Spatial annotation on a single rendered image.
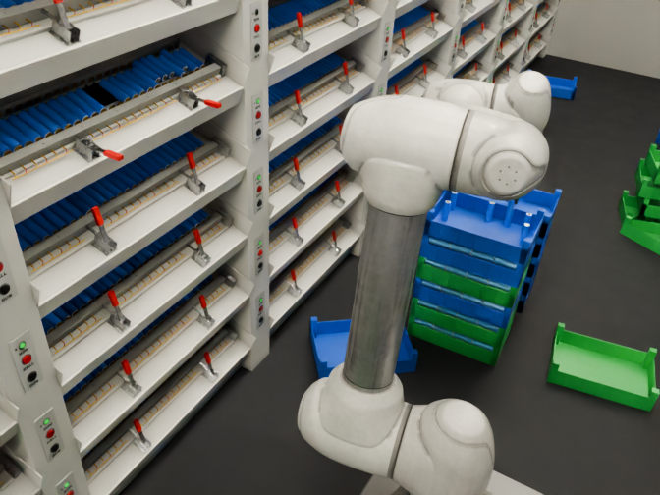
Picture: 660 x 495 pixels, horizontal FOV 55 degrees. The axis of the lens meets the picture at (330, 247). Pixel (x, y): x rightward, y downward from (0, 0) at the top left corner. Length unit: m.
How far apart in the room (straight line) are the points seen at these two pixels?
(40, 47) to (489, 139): 0.68
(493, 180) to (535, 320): 1.40
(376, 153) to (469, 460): 0.60
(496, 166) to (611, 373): 1.37
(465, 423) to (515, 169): 0.53
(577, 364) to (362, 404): 1.10
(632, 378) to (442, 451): 1.10
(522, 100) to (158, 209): 0.83
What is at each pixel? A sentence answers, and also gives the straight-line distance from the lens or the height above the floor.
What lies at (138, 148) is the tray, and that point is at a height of 0.88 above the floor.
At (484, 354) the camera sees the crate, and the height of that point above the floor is 0.04.
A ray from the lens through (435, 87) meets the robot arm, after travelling 1.56.
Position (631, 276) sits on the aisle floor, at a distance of 2.69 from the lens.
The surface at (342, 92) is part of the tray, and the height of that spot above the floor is 0.71.
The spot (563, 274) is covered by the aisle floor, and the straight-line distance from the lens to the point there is 2.58.
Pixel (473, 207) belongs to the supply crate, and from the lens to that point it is 2.03.
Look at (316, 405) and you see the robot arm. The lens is 1.31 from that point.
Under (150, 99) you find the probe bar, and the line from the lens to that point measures 1.30.
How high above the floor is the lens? 1.45
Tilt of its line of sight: 36 degrees down
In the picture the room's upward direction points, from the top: 4 degrees clockwise
